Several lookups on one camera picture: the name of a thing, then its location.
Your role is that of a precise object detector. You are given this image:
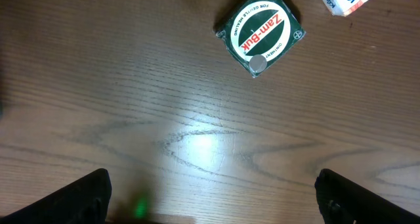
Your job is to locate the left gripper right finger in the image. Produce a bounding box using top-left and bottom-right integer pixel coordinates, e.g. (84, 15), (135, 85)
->
(314, 169), (419, 224)

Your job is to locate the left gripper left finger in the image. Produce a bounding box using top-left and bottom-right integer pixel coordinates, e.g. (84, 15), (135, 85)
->
(1, 168), (112, 224)

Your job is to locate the dark green round-logo packet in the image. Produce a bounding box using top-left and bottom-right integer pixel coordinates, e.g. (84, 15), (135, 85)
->
(215, 0), (306, 78)

